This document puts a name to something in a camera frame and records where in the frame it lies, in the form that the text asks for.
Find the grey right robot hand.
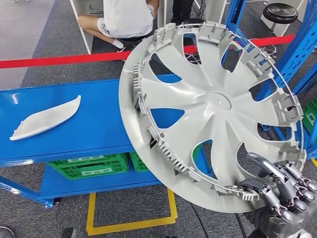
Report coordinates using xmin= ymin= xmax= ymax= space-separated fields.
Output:
xmin=239 ymin=152 xmax=317 ymax=238

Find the grey plastic wheel cover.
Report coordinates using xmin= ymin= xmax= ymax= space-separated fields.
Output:
xmin=118 ymin=21 xmax=308 ymax=215

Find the blue metal shelf rack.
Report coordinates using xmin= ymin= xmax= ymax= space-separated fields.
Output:
xmin=0 ymin=0 xmax=317 ymax=210
xmin=303 ymin=95 xmax=317 ymax=162

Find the white curved trim part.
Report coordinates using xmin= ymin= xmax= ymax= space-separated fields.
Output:
xmin=9 ymin=95 xmax=82 ymax=142

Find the green folding crate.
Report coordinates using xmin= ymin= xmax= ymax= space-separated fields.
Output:
xmin=302 ymin=97 xmax=317 ymax=135
xmin=46 ymin=152 xmax=130 ymax=181
xmin=129 ymin=150 xmax=151 ymax=174

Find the yellow floor tape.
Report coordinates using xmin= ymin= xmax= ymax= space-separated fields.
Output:
xmin=85 ymin=187 xmax=178 ymax=237

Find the black round stool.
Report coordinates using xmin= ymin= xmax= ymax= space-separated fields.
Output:
xmin=180 ymin=17 xmax=206 ymax=65
xmin=258 ymin=2 xmax=299 ymax=60
xmin=118 ymin=31 xmax=155 ymax=52

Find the seated person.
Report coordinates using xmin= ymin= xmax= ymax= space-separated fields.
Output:
xmin=77 ymin=0 xmax=159 ymax=54

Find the red barrier tape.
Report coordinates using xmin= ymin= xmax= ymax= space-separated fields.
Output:
xmin=0 ymin=34 xmax=295 ymax=70

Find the black cable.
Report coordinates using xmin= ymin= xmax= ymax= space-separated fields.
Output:
xmin=190 ymin=202 xmax=247 ymax=238

